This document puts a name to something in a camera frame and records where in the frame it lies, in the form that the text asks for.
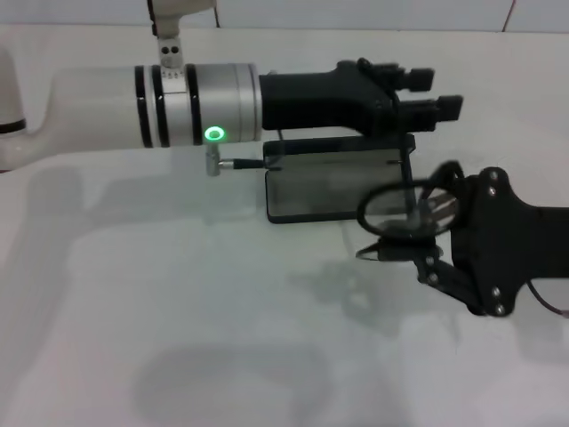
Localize black thin-frame glasses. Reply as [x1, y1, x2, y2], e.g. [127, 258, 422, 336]
[355, 133, 468, 262]

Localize black glasses case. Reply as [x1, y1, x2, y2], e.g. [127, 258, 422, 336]
[262, 133, 417, 225]

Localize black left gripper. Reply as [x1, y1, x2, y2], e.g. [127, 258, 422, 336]
[259, 57, 465, 137]

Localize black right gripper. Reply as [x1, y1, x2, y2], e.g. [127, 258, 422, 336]
[377, 166, 569, 318]

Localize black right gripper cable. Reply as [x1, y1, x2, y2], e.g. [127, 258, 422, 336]
[526, 278, 569, 318]

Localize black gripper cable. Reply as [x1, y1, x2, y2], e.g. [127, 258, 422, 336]
[526, 278, 569, 318]
[204, 128, 285, 177]

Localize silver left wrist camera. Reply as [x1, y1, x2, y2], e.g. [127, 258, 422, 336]
[148, 0, 219, 82]

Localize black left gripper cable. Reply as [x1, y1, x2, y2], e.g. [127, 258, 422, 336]
[204, 128, 285, 177]

